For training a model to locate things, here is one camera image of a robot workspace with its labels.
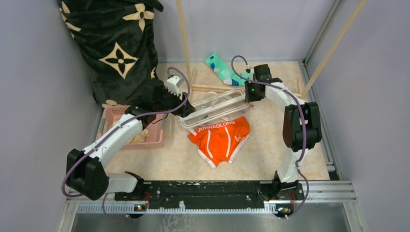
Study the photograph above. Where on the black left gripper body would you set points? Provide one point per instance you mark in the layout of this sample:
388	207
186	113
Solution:
169	102

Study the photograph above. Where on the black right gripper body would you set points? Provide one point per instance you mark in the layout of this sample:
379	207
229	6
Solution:
251	94

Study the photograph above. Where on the white multi-clip hanger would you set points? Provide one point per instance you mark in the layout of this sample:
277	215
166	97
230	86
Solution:
215	106

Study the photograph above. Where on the white corner clothes peg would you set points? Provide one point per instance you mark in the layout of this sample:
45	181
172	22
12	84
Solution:
192	131

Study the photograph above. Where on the orange underwear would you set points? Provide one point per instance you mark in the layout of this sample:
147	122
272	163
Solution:
222	141

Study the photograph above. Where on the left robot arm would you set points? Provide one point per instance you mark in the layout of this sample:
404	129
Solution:
85	169

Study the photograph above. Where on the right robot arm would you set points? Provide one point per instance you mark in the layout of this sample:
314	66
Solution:
301	125

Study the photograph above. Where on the green blue patterned sock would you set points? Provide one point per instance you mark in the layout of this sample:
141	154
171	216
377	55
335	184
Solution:
223	71

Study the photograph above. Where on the pink plastic basket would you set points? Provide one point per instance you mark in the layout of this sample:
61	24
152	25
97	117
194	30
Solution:
111	116

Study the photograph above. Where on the beige cloth in basket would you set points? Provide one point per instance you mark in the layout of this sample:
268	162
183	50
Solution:
140	137

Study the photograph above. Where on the black floral blanket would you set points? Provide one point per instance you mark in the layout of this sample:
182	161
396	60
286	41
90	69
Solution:
116	41

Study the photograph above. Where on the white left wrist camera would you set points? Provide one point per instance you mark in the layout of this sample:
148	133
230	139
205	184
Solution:
173	83

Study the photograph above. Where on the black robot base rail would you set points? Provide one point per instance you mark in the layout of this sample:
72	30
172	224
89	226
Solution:
210	194

